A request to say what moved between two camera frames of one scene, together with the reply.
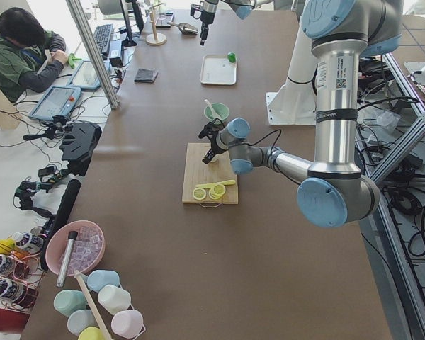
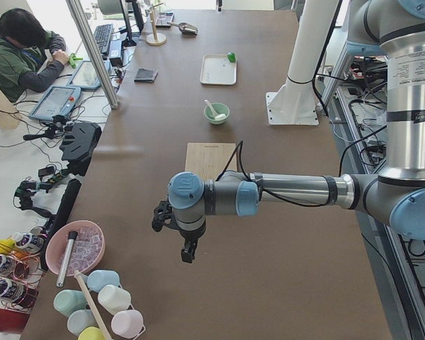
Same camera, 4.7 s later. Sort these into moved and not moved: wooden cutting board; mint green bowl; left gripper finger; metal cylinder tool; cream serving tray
Moved: left gripper finger
Not moved: metal cylinder tool; mint green bowl; wooden cutting board; cream serving tray
